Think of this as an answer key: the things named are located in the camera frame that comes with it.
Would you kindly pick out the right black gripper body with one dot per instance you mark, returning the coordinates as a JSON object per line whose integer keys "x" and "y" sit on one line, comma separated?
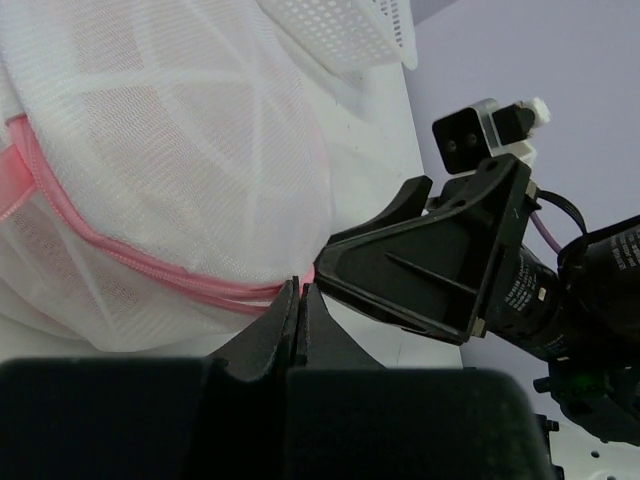
{"x": 582, "y": 320}

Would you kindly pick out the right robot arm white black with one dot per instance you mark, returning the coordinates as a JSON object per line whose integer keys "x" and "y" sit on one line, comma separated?
{"x": 553, "y": 223}

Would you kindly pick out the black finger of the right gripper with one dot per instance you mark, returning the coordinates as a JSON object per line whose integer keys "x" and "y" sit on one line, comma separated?
{"x": 439, "y": 288}
{"x": 400, "y": 219}

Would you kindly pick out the white plastic perforated basket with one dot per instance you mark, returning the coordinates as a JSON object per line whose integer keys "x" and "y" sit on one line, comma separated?
{"x": 348, "y": 35}

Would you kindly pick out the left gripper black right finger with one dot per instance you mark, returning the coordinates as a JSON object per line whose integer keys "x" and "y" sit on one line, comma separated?
{"x": 348, "y": 417}

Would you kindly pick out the white mesh laundry bag pink zipper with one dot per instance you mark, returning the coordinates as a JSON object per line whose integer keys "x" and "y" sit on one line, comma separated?
{"x": 57, "y": 274}

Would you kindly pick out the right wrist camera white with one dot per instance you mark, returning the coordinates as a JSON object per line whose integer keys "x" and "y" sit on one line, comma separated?
{"x": 485, "y": 129}

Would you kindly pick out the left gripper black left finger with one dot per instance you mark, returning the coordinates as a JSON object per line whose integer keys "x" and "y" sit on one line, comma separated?
{"x": 220, "y": 416}

